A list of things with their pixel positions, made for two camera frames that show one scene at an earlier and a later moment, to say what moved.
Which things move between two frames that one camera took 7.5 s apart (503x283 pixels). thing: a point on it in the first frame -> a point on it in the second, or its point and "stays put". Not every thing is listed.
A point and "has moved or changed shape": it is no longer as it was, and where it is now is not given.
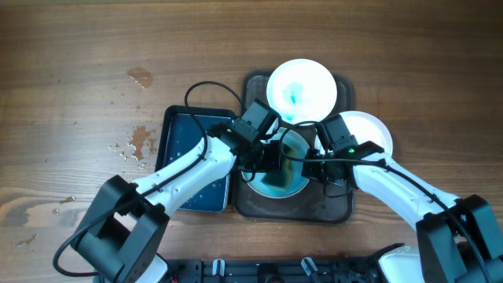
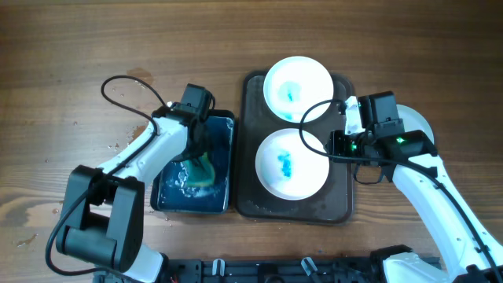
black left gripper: x=275 y=163 -> x=207 y=144
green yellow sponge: x=290 y=166 has moved or changed shape
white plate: x=365 y=128 -> x=413 y=121
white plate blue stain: x=302 y=91 stays put
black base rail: x=297 y=270 stays put
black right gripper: x=314 y=170 -> x=336 y=145
